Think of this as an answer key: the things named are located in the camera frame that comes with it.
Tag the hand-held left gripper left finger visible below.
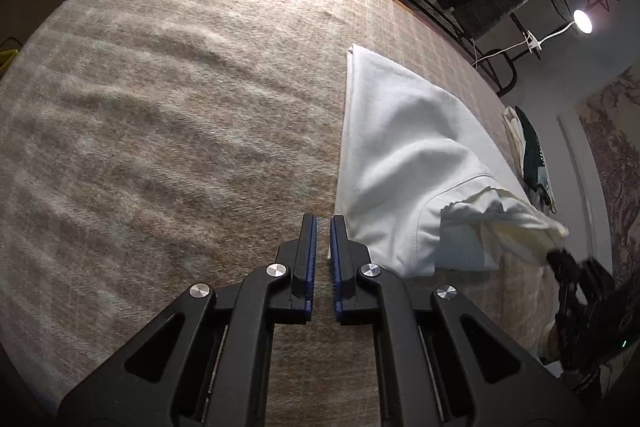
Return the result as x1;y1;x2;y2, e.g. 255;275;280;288
57;213;318;427

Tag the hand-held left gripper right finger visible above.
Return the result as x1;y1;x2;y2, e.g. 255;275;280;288
329;214;590;427

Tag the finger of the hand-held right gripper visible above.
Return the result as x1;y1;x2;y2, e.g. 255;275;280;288
546;248;584;289

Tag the white t-shirt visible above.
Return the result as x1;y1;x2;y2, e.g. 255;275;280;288
327;43;570;279

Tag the black metal clothes rack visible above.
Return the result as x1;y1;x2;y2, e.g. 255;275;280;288
230;0;628;98

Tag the green patterned folded cloth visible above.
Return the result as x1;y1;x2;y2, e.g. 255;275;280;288
502;105;560;214

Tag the beige plaid blanket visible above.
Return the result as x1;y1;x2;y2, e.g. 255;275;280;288
0;0;571;427

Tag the white clip lamp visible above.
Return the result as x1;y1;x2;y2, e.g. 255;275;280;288
522;8;596;60

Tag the landscape wall poster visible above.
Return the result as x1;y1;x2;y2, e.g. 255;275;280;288
577;67;640;288

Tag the black tube chair frame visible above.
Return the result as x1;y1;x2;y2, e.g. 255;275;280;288
487;42;521;98

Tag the white lamp cable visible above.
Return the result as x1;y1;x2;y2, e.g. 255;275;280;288
470;47;528;68

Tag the yellow strapped dark bag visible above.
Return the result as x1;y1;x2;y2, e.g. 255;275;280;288
0;38;21;72

